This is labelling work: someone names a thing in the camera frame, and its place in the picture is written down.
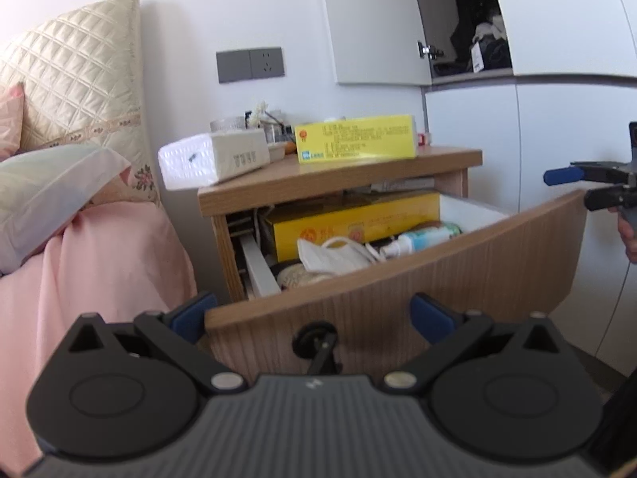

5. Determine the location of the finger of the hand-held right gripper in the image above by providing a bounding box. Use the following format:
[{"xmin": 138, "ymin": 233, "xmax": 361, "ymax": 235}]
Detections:
[
  {"xmin": 543, "ymin": 160, "xmax": 630, "ymax": 186},
  {"xmin": 584, "ymin": 184, "xmax": 630, "ymax": 212}
]

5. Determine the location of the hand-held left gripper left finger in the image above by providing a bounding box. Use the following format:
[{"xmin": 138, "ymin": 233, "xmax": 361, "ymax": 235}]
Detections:
[{"xmin": 64, "ymin": 293, "xmax": 248, "ymax": 397}]

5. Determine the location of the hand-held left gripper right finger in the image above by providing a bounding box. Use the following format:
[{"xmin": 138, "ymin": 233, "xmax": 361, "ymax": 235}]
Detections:
[{"xmin": 382, "ymin": 293, "xmax": 569, "ymax": 394}]

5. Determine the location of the wooden drawer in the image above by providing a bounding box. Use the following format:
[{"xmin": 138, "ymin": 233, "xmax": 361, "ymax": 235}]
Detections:
[{"xmin": 205, "ymin": 188, "xmax": 590, "ymax": 390}]

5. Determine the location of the black drawer knob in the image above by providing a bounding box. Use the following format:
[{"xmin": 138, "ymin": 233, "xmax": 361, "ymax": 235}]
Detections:
[{"xmin": 293, "ymin": 322, "xmax": 340, "ymax": 375}]

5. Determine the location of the person's right hand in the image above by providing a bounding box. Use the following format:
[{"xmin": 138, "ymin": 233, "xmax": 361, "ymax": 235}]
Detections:
[{"xmin": 618, "ymin": 213, "xmax": 637, "ymax": 264}]

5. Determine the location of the white wardrobe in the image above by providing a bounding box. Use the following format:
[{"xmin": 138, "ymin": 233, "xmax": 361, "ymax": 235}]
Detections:
[{"xmin": 318, "ymin": 0, "xmax": 637, "ymax": 376}]

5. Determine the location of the white teal spray bottle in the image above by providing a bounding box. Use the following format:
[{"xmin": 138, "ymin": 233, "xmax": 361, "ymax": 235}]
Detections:
[{"xmin": 381, "ymin": 226, "xmax": 451, "ymax": 259}]

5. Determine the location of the pink bed sheet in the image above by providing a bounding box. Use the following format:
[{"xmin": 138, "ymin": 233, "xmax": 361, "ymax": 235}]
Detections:
[{"xmin": 0, "ymin": 194, "xmax": 200, "ymax": 477}]

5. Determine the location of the white face mask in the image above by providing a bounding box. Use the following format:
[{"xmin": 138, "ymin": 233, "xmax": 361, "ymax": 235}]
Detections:
[{"xmin": 297, "ymin": 237, "xmax": 385, "ymax": 276}]

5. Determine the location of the large yellow carton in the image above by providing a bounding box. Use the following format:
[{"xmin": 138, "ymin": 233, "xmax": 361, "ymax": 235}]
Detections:
[{"xmin": 264, "ymin": 190, "xmax": 442, "ymax": 264}]

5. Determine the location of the grey flat packet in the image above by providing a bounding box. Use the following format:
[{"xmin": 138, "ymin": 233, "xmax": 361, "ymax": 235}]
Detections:
[{"xmin": 368, "ymin": 176, "xmax": 437, "ymax": 195}]

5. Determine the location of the white tissue pack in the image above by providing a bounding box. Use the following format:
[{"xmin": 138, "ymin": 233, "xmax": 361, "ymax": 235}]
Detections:
[{"xmin": 158, "ymin": 129, "xmax": 272, "ymax": 191}]

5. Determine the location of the wooden nightstand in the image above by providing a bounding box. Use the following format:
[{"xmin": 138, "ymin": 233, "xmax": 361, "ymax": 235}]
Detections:
[{"xmin": 197, "ymin": 147, "xmax": 483, "ymax": 304}]

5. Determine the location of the pile of dark clothes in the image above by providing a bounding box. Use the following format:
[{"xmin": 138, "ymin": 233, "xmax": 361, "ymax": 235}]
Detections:
[{"xmin": 431, "ymin": 0, "xmax": 513, "ymax": 76}]

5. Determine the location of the pastel striped pillow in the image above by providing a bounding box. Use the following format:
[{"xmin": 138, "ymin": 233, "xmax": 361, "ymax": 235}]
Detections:
[{"xmin": 0, "ymin": 144, "xmax": 133, "ymax": 276}]

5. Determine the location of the flat yellow box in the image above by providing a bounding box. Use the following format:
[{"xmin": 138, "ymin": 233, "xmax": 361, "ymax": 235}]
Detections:
[{"xmin": 295, "ymin": 114, "xmax": 418, "ymax": 164}]

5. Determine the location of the clear glass cup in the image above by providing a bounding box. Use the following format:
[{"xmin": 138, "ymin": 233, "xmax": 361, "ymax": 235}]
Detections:
[{"xmin": 264, "ymin": 122, "xmax": 294, "ymax": 145}]

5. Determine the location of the white flower ornament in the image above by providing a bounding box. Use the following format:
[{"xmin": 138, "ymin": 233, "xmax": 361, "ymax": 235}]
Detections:
[{"xmin": 247, "ymin": 101, "xmax": 272, "ymax": 128}]

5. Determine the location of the white wardrobe door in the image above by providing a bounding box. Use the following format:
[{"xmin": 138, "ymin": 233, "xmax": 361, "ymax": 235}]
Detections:
[{"xmin": 318, "ymin": 0, "xmax": 432, "ymax": 86}]

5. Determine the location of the pink pillow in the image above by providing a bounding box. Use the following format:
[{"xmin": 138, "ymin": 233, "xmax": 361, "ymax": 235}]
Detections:
[{"xmin": 0, "ymin": 82, "xmax": 25, "ymax": 161}]

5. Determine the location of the cream quilted headboard cushion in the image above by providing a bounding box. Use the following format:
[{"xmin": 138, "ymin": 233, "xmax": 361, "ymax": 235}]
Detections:
[{"xmin": 0, "ymin": 0, "xmax": 162, "ymax": 208}]

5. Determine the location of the thin white cable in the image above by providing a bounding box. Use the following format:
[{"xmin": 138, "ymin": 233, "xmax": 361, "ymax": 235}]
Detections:
[{"xmin": 594, "ymin": 261, "xmax": 633, "ymax": 357}]

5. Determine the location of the grey wall socket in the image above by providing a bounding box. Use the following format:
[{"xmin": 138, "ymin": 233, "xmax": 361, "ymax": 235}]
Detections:
[{"xmin": 250, "ymin": 47, "xmax": 286, "ymax": 80}]

